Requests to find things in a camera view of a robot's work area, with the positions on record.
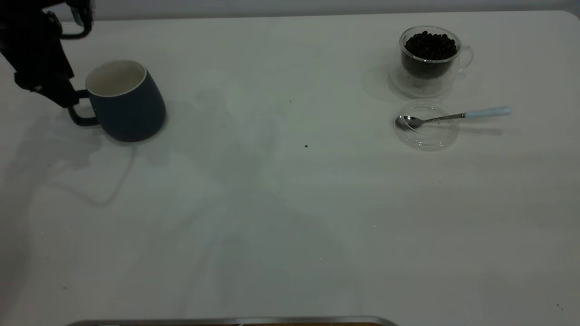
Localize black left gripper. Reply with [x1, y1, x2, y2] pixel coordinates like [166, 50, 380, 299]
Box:
[0, 8, 81, 109]

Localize dark blue-grey ceramic mug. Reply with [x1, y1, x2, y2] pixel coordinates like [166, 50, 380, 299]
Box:
[67, 60, 167, 143]

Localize metal spoon with pale handle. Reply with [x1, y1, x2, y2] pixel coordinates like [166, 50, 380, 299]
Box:
[395, 106, 513, 133]

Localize coffee beans in glass cup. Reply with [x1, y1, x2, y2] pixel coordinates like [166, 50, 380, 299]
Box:
[402, 31, 458, 80]

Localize clear glass saucer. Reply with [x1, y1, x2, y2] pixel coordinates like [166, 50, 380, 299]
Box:
[388, 63, 455, 100]

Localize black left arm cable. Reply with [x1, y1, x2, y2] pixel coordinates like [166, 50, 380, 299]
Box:
[58, 0, 95, 40]

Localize clear glass cup with handle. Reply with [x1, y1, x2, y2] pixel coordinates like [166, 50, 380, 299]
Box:
[398, 26, 474, 83]

